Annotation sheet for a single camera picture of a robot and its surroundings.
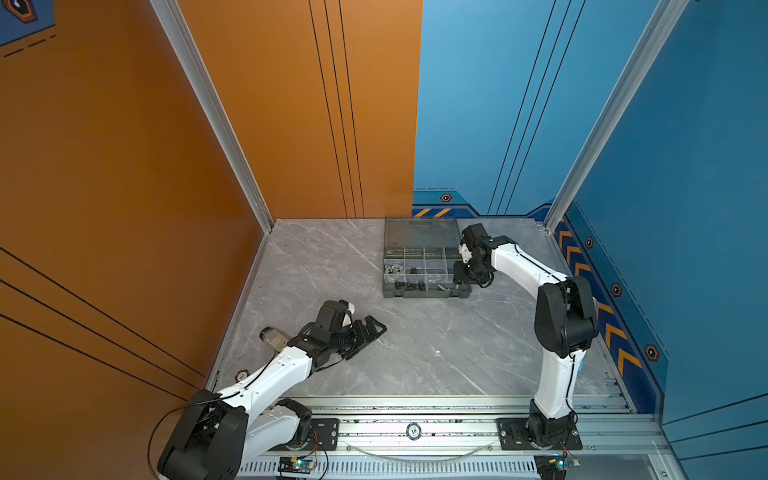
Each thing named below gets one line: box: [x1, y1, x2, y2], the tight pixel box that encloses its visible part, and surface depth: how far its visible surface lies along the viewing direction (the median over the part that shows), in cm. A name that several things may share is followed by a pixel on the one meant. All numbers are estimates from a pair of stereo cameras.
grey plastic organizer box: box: [382, 217, 472, 298], surface depth 105 cm
